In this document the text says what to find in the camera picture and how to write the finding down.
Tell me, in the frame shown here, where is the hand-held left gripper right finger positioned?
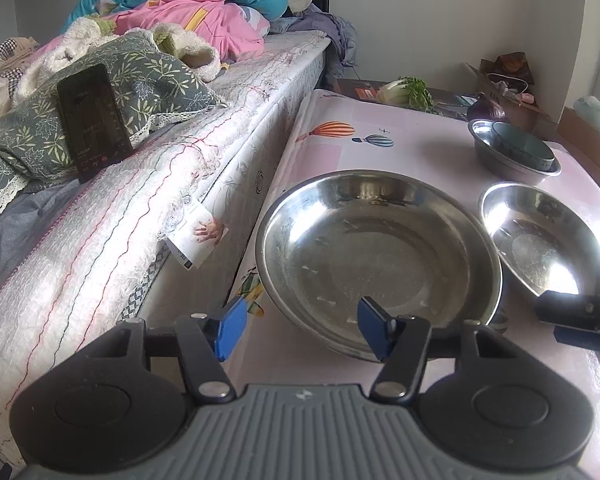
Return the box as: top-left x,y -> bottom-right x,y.
357,296 -> 506,405

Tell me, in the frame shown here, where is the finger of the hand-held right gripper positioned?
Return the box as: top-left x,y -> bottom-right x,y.
534,289 -> 600,356

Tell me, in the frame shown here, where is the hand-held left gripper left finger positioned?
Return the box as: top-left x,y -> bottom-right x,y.
97,296 -> 248,406

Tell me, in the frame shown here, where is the shallow steel plate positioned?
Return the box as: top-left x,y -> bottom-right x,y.
478,182 -> 600,306

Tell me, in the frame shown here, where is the large steel basin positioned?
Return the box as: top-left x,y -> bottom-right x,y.
255,170 -> 503,362

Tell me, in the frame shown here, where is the medium steel bowl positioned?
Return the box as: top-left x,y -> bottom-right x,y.
468,119 -> 562,184

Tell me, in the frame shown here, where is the teal ceramic bowl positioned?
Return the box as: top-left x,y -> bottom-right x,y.
489,121 -> 557,171

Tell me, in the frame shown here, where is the white mattress tag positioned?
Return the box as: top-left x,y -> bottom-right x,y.
165,205 -> 229,269

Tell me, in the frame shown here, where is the white quilted mattress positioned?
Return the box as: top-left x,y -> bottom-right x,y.
0,30 -> 331,471

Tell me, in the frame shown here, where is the long cardboard box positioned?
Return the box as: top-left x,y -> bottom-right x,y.
557,106 -> 600,171

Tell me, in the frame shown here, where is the open cardboard box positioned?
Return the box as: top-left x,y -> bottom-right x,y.
465,57 -> 553,133

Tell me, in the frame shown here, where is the bok choy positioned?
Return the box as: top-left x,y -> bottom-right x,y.
377,77 -> 436,112

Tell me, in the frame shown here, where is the grey bed sheet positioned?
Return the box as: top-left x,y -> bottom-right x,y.
0,180 -> 76,261

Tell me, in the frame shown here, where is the black smartphone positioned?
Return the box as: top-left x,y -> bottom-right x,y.
56,63 -> 134,184

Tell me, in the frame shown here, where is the brown patterned bag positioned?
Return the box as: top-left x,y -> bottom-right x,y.
492,52 -> 536,83

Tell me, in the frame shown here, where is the green leaf-print pillow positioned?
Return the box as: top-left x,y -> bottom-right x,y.
0,30 -> 228,231

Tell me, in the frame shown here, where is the grey clothes pile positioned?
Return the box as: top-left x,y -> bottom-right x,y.
267,7 -> 358,91

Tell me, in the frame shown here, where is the pink quilt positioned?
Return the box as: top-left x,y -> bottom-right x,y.
30,0 -> 271,63

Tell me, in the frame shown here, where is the white fleece blanket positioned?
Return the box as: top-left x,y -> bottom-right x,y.
10,16 -> 223,106

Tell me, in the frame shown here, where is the beige checked cloth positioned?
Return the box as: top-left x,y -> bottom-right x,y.
0,37 -> 41,126

